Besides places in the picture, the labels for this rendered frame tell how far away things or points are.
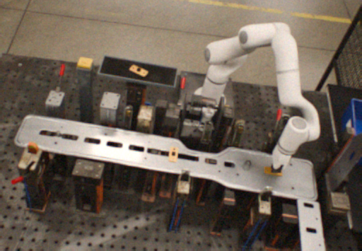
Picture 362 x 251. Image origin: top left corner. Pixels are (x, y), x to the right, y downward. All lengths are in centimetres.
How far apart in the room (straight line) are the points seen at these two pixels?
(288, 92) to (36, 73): 158
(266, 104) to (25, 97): 145
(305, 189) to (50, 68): 164
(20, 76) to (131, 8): 200
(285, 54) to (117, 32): 261
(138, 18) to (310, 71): 172
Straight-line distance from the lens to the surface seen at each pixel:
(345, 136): 212
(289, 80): 179
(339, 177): 206
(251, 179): 200
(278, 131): 206
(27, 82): 271
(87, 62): 213
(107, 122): 208
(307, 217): 199
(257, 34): 189
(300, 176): 210
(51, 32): 417
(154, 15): 443
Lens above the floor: 260
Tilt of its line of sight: 48 degrees down
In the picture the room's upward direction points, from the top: 12 degrees clockwise
